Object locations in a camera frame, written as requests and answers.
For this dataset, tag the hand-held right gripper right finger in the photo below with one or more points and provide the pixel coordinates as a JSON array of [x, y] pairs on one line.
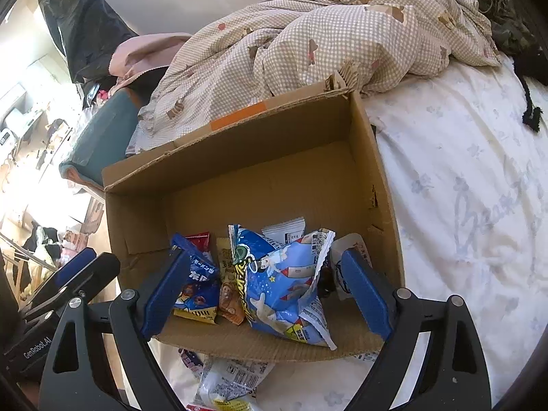
[[366, 295]]

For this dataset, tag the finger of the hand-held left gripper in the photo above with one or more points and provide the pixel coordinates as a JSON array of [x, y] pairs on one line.
[[77, 265], [100, 272]]

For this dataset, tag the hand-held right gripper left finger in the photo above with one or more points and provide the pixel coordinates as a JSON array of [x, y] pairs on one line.
[[165, 291]]

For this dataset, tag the blue bear snack packet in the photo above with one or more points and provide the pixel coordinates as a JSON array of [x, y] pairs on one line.
[[199, 295]]

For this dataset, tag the plain white snack packet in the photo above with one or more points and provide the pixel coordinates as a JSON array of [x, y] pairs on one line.
[[338, 265]]

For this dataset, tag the red white snack packet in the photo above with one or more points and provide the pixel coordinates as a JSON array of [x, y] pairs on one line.
[[199, 244]]

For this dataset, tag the orange cartoon snack packet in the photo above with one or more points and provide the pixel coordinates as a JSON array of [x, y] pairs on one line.
[[229, 299]]

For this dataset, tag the pink purple snack packet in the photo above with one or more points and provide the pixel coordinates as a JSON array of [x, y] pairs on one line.
[[190, 361]]

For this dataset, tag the blue rocket snack packet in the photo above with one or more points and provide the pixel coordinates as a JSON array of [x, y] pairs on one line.
[[278, 282]]

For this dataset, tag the white printed snack packet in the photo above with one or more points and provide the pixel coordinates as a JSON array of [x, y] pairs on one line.
[[287, 231]]

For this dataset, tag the clear white packet outside box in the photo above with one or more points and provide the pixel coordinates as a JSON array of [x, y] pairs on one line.
[[231, 381]]

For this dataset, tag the brown cardboard box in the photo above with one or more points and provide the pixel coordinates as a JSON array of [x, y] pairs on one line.
[[265, 180]]

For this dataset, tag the teal cushion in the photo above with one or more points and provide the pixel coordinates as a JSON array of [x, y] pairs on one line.
[[102, 137]]

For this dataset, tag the white bear bed sheet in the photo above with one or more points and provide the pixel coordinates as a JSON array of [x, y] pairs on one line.
[[449, 180]]

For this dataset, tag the pink cloth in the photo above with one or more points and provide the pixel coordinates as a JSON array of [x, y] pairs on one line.
[[145, 51]]

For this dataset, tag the black garment bag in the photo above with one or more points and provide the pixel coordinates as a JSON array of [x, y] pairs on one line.
[[85, 30]]

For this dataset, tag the checked bear duvet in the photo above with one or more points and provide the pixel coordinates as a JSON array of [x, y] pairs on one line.
[[299, 51]]

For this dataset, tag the camouflage cloth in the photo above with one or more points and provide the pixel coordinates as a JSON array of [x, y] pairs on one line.
[[492, 0]]

